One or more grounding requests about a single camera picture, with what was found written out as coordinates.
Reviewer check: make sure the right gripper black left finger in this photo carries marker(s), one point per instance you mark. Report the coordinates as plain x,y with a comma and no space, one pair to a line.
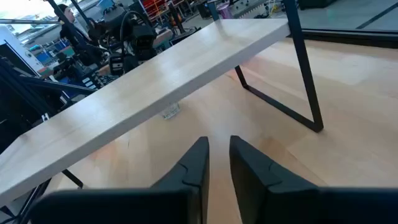
186,202

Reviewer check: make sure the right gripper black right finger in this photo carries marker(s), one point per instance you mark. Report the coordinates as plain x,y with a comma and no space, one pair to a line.
264,199

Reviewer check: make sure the clear glass vase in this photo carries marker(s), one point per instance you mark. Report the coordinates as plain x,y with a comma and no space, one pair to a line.
170,110

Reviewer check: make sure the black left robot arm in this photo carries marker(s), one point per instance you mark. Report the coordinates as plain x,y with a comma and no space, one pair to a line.
143,40

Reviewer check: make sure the person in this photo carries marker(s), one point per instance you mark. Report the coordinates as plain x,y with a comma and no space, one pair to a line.
74,37

